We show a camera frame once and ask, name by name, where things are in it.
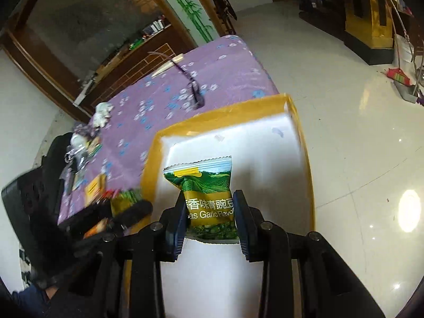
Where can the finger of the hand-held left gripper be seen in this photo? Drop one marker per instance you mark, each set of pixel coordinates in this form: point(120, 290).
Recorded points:
point(135, 213)
point(86, 218)

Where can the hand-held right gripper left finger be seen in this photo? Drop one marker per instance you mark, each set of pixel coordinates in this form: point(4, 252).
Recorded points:
point(177, 227)

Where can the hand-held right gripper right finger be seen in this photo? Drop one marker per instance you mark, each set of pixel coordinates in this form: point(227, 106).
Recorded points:
point(240, 227)

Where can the white box with yellow rim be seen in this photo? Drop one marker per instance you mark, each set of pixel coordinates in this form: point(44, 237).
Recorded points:
point(265, 145)

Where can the person's left forearm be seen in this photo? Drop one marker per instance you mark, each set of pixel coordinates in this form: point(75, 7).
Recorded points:
point(36, 301)

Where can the small red candy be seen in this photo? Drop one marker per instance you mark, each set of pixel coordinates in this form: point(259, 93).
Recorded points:
point(109, 192)

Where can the metal key bunch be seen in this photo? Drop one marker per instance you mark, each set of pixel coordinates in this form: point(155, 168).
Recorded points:
point(70, 157)

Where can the white round container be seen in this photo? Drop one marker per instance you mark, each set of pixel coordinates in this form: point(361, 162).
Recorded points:
point(78, 140)

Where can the dark framed eyeglasses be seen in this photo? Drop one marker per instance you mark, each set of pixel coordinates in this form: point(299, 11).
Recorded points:
point(198, 101)

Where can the purple floral tablecloth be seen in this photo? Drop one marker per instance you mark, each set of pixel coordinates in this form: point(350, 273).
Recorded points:
point(159, 86)

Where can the brown wooden glass cabinet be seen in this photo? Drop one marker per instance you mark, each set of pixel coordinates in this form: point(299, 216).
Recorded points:
point(82, 23)

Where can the broom with red bristles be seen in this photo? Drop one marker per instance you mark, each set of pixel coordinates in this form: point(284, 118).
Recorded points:
point(399, 75)

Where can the dark wooden sideboard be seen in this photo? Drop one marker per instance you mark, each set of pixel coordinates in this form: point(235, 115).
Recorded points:
point(314, 0)

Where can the white bucket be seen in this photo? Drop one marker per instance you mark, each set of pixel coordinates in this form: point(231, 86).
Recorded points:
point(402, 51)

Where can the gold and black cabinet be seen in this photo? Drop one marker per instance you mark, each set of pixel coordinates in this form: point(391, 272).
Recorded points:
point(367, 23)

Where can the bamboo wall painting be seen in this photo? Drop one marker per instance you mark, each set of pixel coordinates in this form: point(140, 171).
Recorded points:
point(185, 3)

